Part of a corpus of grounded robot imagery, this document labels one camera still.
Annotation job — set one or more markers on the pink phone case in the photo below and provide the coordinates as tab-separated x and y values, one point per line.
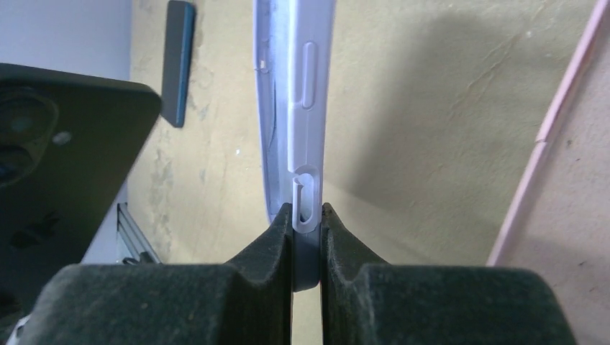
558	221

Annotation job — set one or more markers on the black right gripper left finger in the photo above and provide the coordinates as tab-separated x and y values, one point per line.
246	300

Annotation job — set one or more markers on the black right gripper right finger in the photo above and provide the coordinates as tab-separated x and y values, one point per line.
366	300

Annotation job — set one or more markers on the black smartphone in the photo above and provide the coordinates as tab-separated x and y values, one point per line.
68	142
179	34

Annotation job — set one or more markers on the aluminium frame rail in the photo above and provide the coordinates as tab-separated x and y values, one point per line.
132	246

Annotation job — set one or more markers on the phone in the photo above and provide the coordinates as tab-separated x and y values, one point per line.
292	45

